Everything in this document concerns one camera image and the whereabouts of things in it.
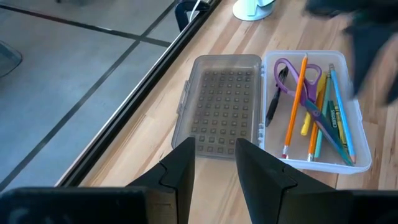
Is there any black frame handle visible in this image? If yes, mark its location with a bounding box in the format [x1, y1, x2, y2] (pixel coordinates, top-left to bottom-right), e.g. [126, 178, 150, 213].
[174, 0, 214, 32]

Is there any orange pencil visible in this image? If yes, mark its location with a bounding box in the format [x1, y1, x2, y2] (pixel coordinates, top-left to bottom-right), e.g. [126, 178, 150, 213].
[307, 77, 327, 162]
[282, 52, 309, 159]

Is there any black pen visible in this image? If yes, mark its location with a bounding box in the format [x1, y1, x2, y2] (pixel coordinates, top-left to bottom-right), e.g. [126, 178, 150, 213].
[265, 66, 290, 128]

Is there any yellow-green Crayola crayon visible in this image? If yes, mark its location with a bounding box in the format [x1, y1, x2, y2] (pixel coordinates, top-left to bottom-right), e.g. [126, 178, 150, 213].
[334, 105, 348, 150]

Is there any blue pencil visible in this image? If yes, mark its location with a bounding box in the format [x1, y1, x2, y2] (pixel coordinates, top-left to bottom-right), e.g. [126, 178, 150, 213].
[328, 63, 357, 165]

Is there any grey round object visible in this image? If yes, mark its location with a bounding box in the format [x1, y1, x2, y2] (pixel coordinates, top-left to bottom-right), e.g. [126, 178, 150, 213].
[0, 40, 23, 78]

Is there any clear plastic supply box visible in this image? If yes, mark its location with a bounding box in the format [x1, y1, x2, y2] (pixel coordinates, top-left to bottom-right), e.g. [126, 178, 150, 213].
[170, 49, 373, 175]

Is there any yellow highlighter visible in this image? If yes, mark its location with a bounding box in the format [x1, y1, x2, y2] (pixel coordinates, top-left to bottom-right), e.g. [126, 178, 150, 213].
[300, 73, 328, 136]

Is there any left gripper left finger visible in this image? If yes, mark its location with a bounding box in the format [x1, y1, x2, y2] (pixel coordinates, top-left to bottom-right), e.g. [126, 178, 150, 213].
[126, 137, 196, 224]

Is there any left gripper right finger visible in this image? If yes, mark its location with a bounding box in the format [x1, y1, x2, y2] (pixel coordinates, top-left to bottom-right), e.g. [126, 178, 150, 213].
[235, 138, 335, 224]

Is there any white lamp cable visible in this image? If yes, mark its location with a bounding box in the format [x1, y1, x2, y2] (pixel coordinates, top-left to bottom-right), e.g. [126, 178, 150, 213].
[188, 0, 201, 22]

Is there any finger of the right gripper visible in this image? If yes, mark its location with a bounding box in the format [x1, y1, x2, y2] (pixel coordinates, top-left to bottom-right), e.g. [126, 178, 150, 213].
[351, 23, 391, 97]
[385, 55, 398, 105]

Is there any white desk lamp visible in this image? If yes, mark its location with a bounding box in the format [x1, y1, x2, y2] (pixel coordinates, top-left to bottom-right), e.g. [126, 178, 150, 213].
[232, 0, 277, 22]

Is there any dark green crayon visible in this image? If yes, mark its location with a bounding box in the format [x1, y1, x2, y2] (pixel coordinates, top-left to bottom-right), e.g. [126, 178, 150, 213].
[326, 99, 343, 138]

